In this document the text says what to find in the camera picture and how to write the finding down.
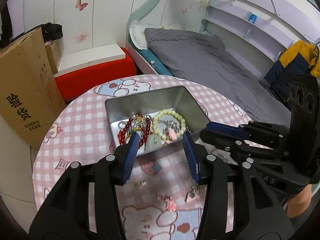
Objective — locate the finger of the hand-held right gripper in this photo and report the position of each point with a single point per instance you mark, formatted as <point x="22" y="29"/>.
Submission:
<point x="220" y="142"/>
<point x="265" y="133"/>

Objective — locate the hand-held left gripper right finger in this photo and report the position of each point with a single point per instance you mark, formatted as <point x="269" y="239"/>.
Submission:
<point x="191" y="155"/>

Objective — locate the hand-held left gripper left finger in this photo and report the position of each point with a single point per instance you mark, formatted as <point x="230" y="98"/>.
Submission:
<point x="131" y="155"/>

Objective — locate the grey metal tin box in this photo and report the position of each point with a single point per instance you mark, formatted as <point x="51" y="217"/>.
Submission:
<point x="150" y="100"/>

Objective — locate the person's right forearm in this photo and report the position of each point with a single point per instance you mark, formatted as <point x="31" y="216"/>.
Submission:
<point x="298" y="201"/>

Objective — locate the small gold earring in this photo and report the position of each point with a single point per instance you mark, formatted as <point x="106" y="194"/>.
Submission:
<point x="140" y="184"/>

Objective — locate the pink checked tablecloth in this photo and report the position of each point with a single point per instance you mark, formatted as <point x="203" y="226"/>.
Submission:
<point x="82" y="130"/>

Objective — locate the grey blanket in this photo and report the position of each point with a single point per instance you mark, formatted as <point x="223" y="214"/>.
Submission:
<point x="205" y="67"/>

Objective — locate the yellow and navy jacket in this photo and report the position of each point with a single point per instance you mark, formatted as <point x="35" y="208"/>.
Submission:
<point x="295" y="60"/>

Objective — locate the teal bed sheet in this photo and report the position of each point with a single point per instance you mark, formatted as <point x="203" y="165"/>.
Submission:
<point x="155" y="62"/>

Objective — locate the small pale bottle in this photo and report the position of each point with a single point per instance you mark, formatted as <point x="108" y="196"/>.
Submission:
<point x="248" y="33"/>

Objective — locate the blue box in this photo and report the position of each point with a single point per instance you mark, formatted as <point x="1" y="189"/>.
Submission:
<point x="252" y="17"/>

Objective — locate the cream floor cabinet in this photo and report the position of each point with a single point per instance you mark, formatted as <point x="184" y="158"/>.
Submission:
<point x="15" y="170"/>

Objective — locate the white pillow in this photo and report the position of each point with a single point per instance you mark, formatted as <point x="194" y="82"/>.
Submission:
<point x="137" y="33"/>

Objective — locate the small cardboard box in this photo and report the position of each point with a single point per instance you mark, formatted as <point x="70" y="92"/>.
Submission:
<point x="53" y="57"/>

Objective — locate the large cardboard box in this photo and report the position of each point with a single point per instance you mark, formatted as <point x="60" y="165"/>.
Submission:
<point x="25" y="80"/>

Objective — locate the white wardrobe with butterfly stickers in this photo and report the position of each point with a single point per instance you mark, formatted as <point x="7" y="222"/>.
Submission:
<point x="110" y="12"/>

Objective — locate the black cloth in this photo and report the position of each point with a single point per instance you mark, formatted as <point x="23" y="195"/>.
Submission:
<point x="52" y="31"/>

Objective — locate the purple wall shelves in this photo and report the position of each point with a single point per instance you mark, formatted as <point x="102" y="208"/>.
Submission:
<point x="250" y="5"/>

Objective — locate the teal bunk bed frame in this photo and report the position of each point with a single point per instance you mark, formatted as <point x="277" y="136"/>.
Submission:
<point x="147" y="2"/>

